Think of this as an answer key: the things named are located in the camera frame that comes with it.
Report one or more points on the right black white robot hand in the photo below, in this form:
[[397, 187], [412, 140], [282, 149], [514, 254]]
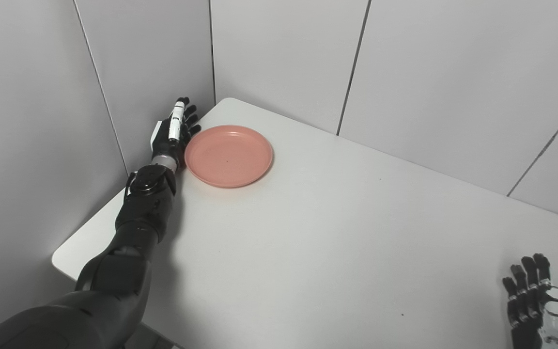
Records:
[[538, 315]]

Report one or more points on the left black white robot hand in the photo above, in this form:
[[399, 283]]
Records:
[[172, 140]]

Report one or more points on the pink round plate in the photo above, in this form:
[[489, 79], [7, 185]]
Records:
[[228, 156]]

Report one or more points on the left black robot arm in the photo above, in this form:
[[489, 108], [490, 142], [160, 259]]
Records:
[[129, 242]]

